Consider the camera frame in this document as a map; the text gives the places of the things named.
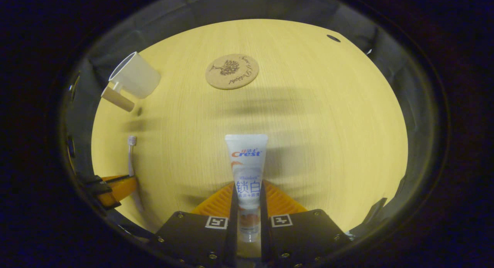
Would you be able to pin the white toothpaste tube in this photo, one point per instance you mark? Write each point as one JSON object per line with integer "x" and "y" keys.
{"x": 247, "y": 171}

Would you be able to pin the white toothbrush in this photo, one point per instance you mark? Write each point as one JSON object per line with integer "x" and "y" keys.
{"x": 131, "y": 160}

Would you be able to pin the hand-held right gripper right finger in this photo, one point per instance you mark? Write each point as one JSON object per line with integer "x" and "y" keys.
{"x": 301, "y": 237}

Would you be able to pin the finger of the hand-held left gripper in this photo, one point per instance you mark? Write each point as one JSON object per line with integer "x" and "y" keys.
{"x": 119, "y": 189}

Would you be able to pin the white cup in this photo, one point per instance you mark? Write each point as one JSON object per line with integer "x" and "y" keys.
{"x": 137, "y": 77}

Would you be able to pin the black desk grommet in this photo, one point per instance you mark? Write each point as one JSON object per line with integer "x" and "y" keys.
{"x": 333, "y": 38}

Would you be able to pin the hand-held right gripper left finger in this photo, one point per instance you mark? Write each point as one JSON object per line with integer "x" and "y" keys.
{"x": 193, "y": 237}

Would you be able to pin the round cork coaster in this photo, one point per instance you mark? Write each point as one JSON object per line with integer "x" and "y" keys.
{"x": 231, "y": 72}

